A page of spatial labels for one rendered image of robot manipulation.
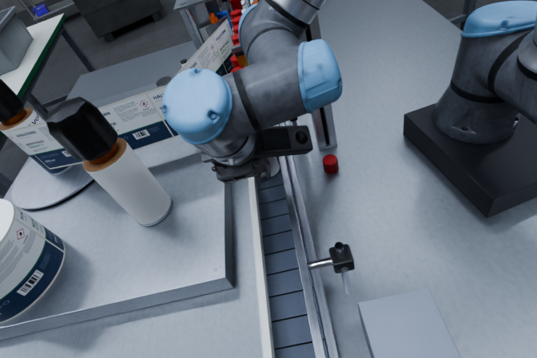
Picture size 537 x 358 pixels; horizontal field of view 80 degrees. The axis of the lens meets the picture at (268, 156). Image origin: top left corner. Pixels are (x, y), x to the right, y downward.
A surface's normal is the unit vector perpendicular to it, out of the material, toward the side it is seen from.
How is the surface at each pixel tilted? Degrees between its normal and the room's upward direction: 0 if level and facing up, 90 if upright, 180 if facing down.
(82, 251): 0
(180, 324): 0
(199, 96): 30
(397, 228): 0
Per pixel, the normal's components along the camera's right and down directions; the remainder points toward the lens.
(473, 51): -0.96, 0.26
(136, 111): 0.18, 0.67
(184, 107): -0.17, -0.24
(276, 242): -0.25, -0.68
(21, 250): 0.96, -0.11
